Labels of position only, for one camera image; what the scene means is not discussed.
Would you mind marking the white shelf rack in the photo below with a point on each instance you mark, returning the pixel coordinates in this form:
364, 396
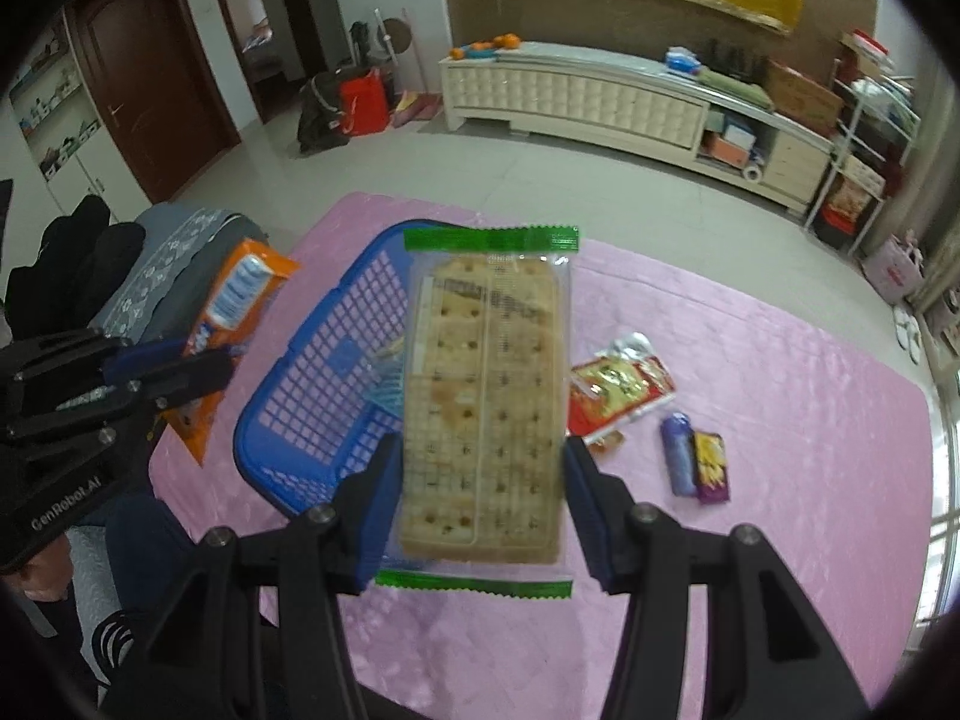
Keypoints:
862, 157

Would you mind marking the blue plastic basket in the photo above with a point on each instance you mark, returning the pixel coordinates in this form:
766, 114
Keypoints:
251, 450

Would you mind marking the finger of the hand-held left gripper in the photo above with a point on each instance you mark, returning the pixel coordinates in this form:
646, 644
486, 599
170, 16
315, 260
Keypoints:
146, 358
195, 375

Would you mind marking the pink tote bag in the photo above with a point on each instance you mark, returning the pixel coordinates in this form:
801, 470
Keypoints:
892, 270

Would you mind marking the brown cardboard box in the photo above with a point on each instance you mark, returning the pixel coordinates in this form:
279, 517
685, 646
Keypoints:
802, 97

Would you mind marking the pink tablecloth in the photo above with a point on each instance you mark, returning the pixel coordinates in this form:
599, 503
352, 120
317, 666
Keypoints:
750, 577

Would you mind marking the silver snack packet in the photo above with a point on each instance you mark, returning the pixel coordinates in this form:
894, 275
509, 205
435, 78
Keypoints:
634, 346

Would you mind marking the orange snack packet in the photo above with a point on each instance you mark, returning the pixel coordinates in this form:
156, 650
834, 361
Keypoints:
240, 292

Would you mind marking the purple yellow snack packet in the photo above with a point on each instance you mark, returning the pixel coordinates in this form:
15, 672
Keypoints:
711, 476

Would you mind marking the pink broom with dustpan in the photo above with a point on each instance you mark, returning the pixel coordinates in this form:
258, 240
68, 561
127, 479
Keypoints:
418, 109

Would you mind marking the blue tissue box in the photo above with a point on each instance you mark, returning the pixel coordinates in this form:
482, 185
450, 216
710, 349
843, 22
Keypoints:
682, 60

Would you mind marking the black router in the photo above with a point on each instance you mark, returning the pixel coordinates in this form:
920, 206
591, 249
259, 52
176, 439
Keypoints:
735, 56

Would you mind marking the red snack packet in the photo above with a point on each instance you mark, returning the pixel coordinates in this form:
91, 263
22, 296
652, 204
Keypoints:
619, 390

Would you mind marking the light blue snack packet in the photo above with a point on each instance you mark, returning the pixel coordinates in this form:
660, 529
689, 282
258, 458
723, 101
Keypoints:
386, 394

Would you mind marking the blue fruit plate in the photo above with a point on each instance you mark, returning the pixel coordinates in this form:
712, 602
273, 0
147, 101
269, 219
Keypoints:
480, 52

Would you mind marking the red bag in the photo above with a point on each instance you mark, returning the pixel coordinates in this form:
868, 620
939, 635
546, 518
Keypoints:
365, 105

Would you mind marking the red white box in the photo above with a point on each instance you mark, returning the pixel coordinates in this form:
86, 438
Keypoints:
870, 45

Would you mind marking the white paper roll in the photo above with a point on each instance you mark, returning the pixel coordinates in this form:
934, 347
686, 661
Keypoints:
754, 172

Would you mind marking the green edged cracker packet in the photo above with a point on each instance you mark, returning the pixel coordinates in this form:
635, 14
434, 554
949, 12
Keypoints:
480, 405

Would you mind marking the black garment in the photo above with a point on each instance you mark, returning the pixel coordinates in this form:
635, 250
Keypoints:
75, 262

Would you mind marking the green folded cloth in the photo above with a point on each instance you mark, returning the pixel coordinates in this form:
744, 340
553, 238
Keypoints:
735, 86

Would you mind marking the black bag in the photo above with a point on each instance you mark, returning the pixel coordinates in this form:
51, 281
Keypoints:
322, 112

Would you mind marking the blue purple snack packet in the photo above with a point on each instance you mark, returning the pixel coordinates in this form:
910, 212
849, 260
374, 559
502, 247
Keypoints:
679, 457

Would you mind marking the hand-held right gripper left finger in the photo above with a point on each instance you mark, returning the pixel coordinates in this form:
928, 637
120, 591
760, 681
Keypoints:
379, 517

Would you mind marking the orange box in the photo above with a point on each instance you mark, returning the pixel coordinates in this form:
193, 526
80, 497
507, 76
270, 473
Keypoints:
729, 150

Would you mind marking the white tv cabinet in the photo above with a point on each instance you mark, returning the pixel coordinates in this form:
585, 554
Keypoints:
585, 101

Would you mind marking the brown wooden door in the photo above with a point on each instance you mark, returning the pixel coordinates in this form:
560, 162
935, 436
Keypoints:
150, 82

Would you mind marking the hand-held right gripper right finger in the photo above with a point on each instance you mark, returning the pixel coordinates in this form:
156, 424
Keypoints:
592, 517

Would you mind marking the grey embroidered chair cover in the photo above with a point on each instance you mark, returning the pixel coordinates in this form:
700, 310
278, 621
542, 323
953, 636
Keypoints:
172, 255

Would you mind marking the person's left hand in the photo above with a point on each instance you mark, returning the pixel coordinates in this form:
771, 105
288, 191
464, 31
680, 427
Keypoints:
41, 577

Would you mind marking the white wall shelf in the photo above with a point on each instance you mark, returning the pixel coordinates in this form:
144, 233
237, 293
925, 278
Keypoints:
52, 105

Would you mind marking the white slippers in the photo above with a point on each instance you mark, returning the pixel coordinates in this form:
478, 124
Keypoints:
909, 334

